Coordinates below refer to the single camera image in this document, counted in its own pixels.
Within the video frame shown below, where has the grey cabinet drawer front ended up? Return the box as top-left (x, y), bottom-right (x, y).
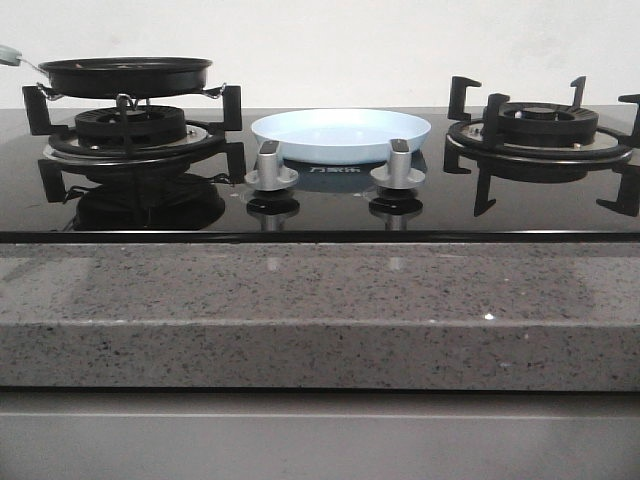
top-left (1, 391), bottom-right (639, 479)

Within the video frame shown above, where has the left black gas burner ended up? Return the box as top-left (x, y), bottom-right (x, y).
top-left (75, 105), bottom-right (187, 149)

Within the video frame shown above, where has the right black gas burner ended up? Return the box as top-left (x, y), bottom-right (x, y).
top-left (498, 102), bottom-right (599, 148)

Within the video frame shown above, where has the black frying pan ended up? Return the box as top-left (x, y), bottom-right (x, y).
top-left (0, 44), bottom-right (215, 99)

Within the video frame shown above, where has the right black pan support grate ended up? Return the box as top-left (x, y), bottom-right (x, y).
top-left (443, 76), bottom-right (639, 216)

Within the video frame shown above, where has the silver wire pan stand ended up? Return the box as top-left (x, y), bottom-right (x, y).
top-left (23, 82), bottom-right (241, 108)

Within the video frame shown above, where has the left silver stove knob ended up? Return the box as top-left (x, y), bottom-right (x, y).
top-left (245, 140), bottom-right (299, 192)

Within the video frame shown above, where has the silver stove knob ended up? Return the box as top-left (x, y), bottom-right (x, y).
top-left (245, 140), bottom-right (299, 192)
top-left (370, 139), bottom-right (426, 190)

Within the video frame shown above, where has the black gas burner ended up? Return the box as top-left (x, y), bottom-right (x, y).
top-left (498, 102), bottom-right (599, 148)
top-left (75, 105), bottom-right (187, 149)

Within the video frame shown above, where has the right silver stove knob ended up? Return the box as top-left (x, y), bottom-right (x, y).
top-left (370, 139), bottom-right (426, 190)

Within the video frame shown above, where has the light blue plate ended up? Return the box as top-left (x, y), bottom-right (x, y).
top-left (251, 108), bottom-right (431, 165)

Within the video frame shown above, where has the black glass gas cooktop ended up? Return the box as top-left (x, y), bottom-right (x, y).
top-left (1, 109), bottom-right (639, 243)

